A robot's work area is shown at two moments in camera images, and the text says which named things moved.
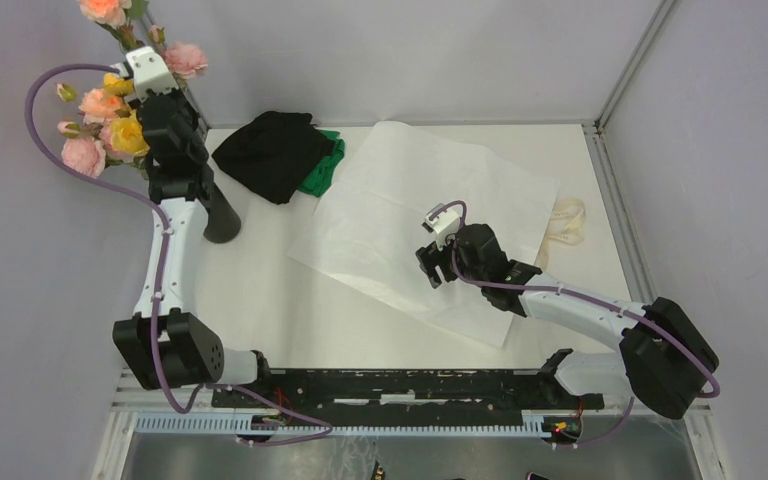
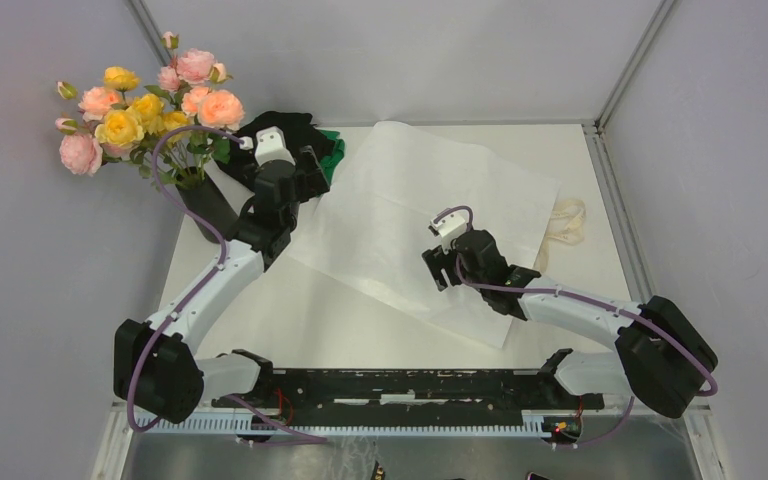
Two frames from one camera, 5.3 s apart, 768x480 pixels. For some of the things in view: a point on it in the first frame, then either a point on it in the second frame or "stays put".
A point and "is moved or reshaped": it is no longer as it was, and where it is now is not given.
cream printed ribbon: x=566 y=223 stays put
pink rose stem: x=184 y=60 is moved or reshaped
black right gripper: x=430 y=256 stays put
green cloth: x=318 y=181 stays put
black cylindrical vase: x=224 y=221 stays put
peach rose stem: x=111 y=15 is moved or reshaped
